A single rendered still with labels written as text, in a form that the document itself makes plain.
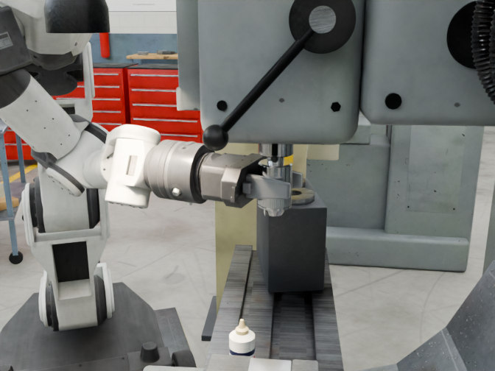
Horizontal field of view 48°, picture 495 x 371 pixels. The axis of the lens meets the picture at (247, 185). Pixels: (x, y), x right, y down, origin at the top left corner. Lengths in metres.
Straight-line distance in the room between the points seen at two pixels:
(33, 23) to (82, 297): 0.80
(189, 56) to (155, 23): 9.29
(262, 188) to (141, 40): 9.38
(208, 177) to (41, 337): 1.11
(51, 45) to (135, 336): 0.94
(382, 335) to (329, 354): 1.85
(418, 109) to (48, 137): 0.66
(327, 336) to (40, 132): 0.63
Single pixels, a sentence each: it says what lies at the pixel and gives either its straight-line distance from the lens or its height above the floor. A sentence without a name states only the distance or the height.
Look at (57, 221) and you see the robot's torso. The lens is 1.42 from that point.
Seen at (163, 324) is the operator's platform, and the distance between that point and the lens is 2.10.
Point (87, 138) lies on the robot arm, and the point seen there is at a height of 1.24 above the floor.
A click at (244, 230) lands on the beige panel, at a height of 0.50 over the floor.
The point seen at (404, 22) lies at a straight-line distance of 0.63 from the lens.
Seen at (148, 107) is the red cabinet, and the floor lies 0.64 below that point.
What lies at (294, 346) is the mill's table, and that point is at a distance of 1.03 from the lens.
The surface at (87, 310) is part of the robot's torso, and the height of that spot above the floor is 0.69.
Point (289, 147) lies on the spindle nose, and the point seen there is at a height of 1.29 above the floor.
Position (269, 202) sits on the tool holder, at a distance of 0.76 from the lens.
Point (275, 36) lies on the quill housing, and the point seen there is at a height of 1.44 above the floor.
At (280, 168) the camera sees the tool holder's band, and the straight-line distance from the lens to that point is 0.75.
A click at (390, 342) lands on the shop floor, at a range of 2.81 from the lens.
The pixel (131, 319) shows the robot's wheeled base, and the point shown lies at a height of 0.57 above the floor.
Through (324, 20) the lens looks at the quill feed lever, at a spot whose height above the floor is 1.45.
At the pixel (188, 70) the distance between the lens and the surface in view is 0.74.
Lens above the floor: 1.46
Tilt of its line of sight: 17 degrees down
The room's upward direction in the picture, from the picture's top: straight up
